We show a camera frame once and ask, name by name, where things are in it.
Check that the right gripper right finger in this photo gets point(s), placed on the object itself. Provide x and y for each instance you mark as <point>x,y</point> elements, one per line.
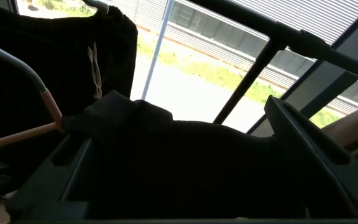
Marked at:
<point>346,174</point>

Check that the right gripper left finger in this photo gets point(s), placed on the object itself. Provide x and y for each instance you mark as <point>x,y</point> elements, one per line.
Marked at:
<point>42,186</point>

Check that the black garment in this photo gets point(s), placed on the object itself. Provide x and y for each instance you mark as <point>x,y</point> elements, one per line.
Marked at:
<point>182,165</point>
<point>57,46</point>

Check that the brown curtain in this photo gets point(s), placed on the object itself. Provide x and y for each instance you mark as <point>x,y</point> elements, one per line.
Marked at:
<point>353,133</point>

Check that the black clothes rack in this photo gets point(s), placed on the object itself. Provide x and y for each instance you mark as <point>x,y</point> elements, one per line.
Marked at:
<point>306,40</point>

